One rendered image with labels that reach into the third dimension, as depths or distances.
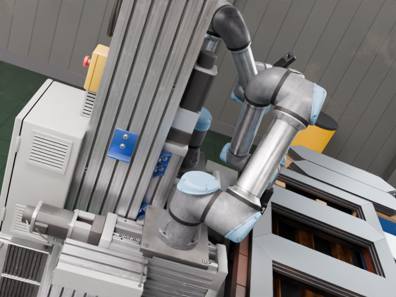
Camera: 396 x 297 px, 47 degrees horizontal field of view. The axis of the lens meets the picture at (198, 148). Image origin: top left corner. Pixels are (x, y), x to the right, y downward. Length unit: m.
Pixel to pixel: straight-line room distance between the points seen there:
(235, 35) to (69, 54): 3.14
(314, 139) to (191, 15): 3.19
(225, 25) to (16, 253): 1.18
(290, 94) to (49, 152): 0.76
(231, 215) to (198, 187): 0.13
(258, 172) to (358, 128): 3.81
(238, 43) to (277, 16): 2.79
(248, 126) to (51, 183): 0.68
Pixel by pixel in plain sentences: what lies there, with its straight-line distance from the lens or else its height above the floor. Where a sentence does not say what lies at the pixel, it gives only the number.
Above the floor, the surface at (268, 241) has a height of 0.86.
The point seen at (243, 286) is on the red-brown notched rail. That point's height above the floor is 0.83.
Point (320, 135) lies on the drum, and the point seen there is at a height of 0.55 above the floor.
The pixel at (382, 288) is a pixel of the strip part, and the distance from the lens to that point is 2.20.
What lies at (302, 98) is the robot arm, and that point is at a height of 1.59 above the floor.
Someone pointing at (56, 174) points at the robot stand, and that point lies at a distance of 1.53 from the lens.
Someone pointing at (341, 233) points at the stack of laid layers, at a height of 0.84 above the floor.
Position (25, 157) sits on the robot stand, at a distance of 1.53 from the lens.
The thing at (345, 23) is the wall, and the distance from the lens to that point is 4.64.
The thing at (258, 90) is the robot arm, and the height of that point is 1.54.
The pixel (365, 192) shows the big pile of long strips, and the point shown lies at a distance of 2.94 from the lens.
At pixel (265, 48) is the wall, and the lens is 4.53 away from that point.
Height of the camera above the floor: 1.96
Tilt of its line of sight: 27 degrees down
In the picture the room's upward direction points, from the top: 23 degrees clockwise
